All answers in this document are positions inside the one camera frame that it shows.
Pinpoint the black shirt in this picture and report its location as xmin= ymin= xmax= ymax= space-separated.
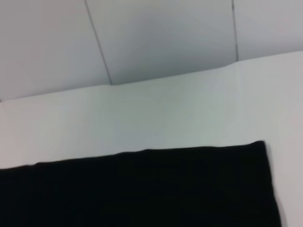
xmin=0 ymin=140 xmax=284 ymax=227

